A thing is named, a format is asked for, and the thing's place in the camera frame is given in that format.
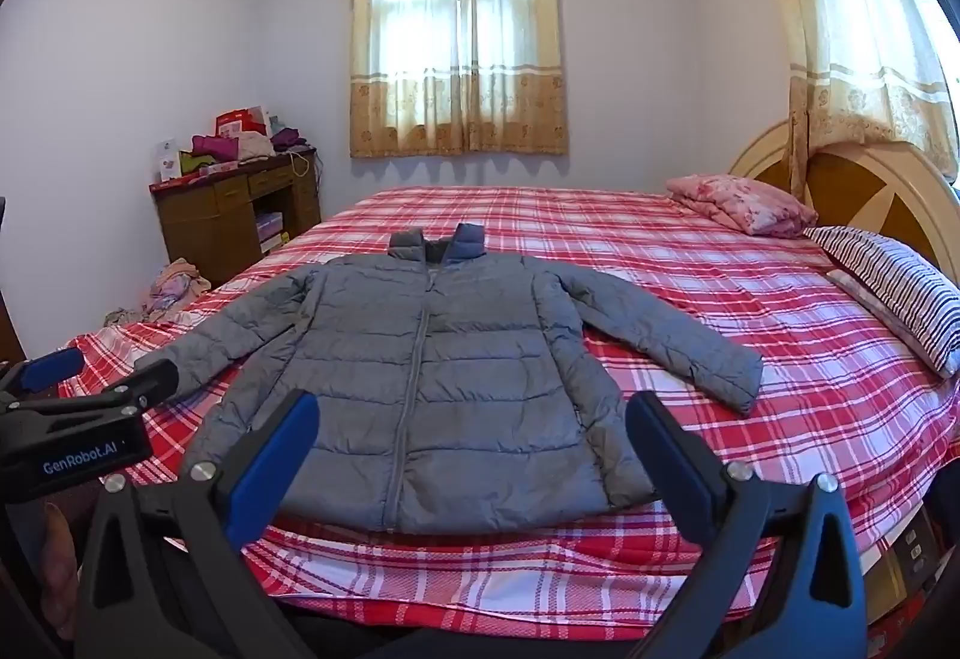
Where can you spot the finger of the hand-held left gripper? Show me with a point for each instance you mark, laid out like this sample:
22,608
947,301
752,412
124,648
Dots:
51,366
142,385

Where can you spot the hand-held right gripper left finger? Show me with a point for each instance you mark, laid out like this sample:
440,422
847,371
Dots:
277,464

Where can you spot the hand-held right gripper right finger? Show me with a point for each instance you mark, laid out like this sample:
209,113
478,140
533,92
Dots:
675,471

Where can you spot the grey puffer jacket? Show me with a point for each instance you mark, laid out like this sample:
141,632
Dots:
465,366

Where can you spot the pastel clothes pile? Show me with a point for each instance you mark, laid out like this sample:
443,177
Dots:
176,288

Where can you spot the magenta folded clothes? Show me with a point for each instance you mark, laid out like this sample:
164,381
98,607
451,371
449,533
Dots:
214,146

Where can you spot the purple folded clothes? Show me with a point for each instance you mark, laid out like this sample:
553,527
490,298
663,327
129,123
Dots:
289,137

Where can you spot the person's left hand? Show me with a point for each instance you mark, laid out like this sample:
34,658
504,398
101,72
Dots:
61,561

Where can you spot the brown wooden furniture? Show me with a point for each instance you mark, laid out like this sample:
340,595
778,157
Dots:
11,329

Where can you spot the grey patterned cloth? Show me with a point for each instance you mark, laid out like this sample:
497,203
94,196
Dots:
124,316

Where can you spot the brown wooden desk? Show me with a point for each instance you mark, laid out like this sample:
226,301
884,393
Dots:
195,224

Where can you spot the books in desk shelf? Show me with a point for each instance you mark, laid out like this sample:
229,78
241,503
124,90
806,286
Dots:
270,231

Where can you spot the bed with red plaid sheet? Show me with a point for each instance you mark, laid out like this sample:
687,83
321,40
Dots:
675,269

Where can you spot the green cloth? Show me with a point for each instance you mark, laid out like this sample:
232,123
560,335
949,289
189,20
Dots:
195,164

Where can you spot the white printed card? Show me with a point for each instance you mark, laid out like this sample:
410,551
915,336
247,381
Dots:
167,158

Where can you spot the pale pink cloth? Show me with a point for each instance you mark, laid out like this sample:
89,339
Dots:
255,146

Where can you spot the pink floral folded blanket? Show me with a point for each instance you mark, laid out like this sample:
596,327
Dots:
739,201

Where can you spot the red box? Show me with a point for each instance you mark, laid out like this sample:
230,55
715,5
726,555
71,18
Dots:
234,122

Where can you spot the striped pillow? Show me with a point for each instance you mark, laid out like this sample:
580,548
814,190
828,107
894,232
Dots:
892,284

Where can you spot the wooden bed headboard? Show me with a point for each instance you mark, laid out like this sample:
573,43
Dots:
862,186

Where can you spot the beige floral window curtain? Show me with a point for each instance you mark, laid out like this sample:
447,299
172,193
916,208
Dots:
457,104

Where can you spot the beige floral side curtain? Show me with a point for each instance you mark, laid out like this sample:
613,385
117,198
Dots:
847,66

